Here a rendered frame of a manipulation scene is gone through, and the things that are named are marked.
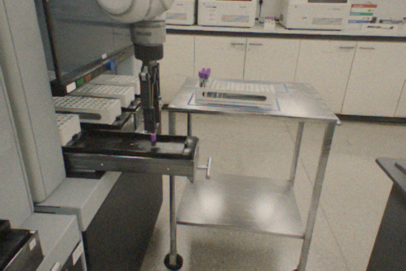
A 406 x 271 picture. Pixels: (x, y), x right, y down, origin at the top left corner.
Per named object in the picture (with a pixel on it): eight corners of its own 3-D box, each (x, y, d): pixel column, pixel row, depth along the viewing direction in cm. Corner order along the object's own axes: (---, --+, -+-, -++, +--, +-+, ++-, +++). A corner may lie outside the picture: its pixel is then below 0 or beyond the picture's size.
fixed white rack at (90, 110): (18, 122, 97) (13, 104, 95) (37, 111, 106) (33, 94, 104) (111, 128, 95) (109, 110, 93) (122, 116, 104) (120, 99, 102)
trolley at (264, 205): (163, 271, 142) (158, 106, 110) (181, 205, 184) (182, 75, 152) (311, 291, 135) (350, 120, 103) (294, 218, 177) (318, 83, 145)
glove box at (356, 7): (351, 12, 313) (353, 1, 309) (346, 11, 325) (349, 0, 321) (376, 12, 311) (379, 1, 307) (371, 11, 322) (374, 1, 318)
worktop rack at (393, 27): (361, 30, 292) (362, 23, 290) (358, 29, 301) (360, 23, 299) (396, 32, 286) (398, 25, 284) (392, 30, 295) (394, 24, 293)
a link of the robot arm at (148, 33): (123, 20, 72) (125, 46, 74) (161, 22, 71) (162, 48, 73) (134, 18, 80) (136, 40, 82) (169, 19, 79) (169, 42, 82)
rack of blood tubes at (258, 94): (194, 103, 114) (194, 87, 112) (198, 94, 123) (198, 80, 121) (273, 108, 111) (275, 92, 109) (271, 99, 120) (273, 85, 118)
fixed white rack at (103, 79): (67, 93, 125) (65, 78, 123) (78, 86, 134) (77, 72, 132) (139, 97, 123) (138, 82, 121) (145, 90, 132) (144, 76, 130)
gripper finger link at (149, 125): (154, 106, 82) (153, 108, 81) (155, 130, 84) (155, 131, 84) (143, 106, 82) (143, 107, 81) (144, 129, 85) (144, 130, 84)
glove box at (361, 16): (347, 19, 316) (349, 12, 313) (343, 18, 328) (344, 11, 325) (371, 20, 314) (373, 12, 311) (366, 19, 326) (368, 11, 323)
